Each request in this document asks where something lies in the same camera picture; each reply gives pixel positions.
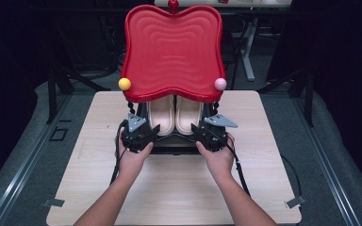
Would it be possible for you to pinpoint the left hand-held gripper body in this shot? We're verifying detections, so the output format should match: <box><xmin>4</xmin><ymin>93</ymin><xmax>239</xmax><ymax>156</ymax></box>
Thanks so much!
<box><xmin>121</xmin><ymin>113</ymin><xmax>154</xmax><ymax>153</ymax></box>

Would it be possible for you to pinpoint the black metal stand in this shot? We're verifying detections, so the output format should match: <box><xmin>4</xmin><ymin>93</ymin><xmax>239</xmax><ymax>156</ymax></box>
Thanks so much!
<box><xmin>257</xmin><ymin>66</ymin><xmax>315</xmax><ymax>128</ymax></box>
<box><xmin>46</xmin><ymin>60</ymin><xmax>111</xmax><ymax>124</ymax></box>

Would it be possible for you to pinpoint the red and black tiered rack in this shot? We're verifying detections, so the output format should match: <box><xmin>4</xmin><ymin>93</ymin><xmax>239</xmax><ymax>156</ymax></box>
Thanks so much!
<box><xmin>118</xmin><ymin>0</ymin><xmax>228</xmax><ymax>155</ymax></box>

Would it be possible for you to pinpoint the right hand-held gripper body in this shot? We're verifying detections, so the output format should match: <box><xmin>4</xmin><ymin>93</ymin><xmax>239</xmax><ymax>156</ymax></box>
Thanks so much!
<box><xmin>197</xmin><ymin>113</ymin><xmax>239</xmax><ymax>153</ymax></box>

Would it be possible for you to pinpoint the person's left hand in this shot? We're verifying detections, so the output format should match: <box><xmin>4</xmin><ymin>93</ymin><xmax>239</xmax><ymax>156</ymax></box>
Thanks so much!
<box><xmin>117</xmin><ymin>133</ymin><xmax>155</xmax><ymax>183</ymax></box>

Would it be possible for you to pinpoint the person's right hand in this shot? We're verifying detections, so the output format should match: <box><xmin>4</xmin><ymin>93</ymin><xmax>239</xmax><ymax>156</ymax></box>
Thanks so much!
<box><xmin>195</xmin><ymin>133</ymin><xmax>236</xmax><ymax>182</ymax></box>

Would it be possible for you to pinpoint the cream clog shoe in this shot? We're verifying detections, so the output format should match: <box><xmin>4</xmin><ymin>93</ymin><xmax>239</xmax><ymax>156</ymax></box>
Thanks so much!
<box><xmin>174</xmin><ymin>95</ymin><xmax>205</xmax><ymax>137</ymax></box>
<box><xmin>146</xmin><ymin>95</ymin><xmax>175</xmax><ymax>137</ymax></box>

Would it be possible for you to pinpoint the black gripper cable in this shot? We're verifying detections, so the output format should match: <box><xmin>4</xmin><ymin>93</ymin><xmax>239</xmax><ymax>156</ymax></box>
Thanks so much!
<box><xmin>109</xmin><ymin>121</ymin><xmax>130</xmax><ymax>186</ymax></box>
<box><xmin>225</xmin><ymin>137</ymin><xmax>252</xmax><ymax>198</ymax></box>

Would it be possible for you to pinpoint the aluminium floor rail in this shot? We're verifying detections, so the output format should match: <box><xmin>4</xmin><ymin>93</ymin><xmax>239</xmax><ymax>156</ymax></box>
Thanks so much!
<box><xmin>291</xmin><ymin>93</ymin><xmax>362</xmax><ymax>226</ymax></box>
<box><xmin>0</xmin><ymin>93</ymin><xmax>74</xmax><ymax>226</ymax></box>

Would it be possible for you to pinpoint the grey table clip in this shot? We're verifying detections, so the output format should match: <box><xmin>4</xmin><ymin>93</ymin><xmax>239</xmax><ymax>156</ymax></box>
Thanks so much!
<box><xmin>285</xmin><ymin>195</ymin><xmax>307</xmax><ymax>209</ymax></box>
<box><xmin>41</xmin><ymin>198</ymin><xmax>66</xmax><ymax>208</ymax></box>

